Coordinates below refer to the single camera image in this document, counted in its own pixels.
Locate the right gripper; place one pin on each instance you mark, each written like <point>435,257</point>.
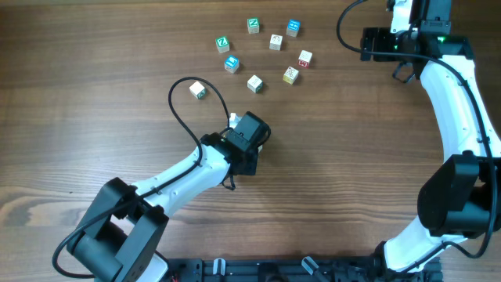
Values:
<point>380,36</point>

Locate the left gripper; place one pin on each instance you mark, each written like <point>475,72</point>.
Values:
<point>250,168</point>

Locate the blue block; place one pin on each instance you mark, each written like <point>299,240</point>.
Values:
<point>232,64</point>
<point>293,28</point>

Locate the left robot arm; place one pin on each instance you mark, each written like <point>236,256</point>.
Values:
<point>117,238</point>

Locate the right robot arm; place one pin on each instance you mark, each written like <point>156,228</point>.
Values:
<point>459,205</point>

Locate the red M block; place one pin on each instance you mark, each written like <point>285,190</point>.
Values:
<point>305,58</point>

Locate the white teal block centre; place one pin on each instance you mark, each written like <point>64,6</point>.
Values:
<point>255,84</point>

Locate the white green block far left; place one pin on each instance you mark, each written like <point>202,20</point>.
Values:
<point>198,90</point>

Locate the yellow sided picture block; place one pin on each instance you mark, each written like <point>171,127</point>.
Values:
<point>290,75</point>

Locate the white block upper middle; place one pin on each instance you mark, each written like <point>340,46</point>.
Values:
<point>276,42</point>

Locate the green Z block left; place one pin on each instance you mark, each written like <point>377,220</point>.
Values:
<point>222,44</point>

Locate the green z block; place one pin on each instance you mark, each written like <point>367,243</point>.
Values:
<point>253,25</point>
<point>222,44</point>

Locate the green Z block top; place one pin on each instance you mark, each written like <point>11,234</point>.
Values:
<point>253,25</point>

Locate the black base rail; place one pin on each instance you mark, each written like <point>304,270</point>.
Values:
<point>349,269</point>

